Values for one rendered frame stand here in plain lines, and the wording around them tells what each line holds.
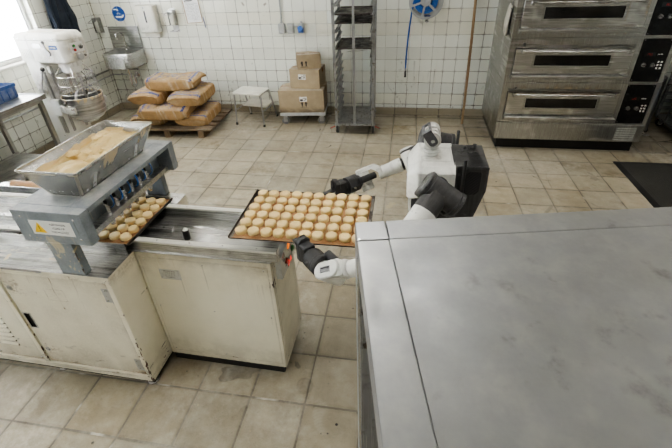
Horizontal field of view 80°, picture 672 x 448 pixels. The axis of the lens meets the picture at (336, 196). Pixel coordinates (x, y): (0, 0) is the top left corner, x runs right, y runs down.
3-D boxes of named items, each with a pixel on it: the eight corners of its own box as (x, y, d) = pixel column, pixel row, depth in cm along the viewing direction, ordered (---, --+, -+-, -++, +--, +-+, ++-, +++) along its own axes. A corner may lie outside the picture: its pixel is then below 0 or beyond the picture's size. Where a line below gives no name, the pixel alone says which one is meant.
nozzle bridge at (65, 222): (42, 271, 183) (7, 209, 165) (136, 190, 244) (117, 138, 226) (107, 278, 178) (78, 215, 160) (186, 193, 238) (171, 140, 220)
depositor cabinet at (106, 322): (-34, 361, 244) (-123, 253, 200) (55, 278, 304) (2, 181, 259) (158, 391, 223) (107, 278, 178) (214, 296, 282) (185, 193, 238)
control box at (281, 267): (276, 279, 194) (272, 256, 187) (289, 247, 214) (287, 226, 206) (283, 279, 193) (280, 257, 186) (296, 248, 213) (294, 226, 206)
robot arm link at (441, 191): (436, 225, 146) (456, 195, 148) (445, 223, 137) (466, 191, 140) (410, 206, 146) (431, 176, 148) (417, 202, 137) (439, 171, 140)
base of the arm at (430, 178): (445, 215, 153) (464, 191, 150) (448, 224, 140) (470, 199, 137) (412, 191, 153) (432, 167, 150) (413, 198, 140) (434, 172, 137)
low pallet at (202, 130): (125, 136, 535) (123, 128, 529) (155, 115, 602) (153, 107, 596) (212, 138, 520) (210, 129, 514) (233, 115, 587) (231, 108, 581)
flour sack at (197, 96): (200, 108, 503) (197, 95, 495) (167, 108, 507) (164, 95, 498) (218, 90, 564) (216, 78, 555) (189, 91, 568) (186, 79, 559)
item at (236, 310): (174, 361, 238) (127, 242, 191) (200, 316, 267) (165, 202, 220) (289, 378, 226) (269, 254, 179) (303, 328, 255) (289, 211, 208)
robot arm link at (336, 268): (328, 285, 155) (357, 279, 148) (313, 280, 148) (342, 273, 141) (328, 269, 158) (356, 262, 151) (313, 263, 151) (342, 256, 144)
